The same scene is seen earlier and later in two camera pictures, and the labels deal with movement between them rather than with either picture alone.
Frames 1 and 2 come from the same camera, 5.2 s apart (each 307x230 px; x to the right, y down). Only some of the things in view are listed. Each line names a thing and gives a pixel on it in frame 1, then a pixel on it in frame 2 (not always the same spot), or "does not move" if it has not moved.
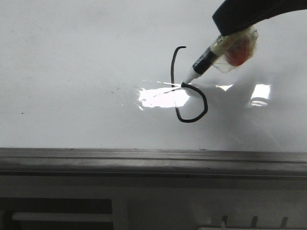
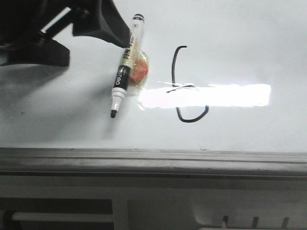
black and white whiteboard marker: [201, 64] -> [121, 83]
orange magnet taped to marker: [233, 50] -> [139, 67]
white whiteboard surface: [107, 74] does not move
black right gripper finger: [233, 15] -> [112, 26]
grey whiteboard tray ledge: [110, 162] does not move
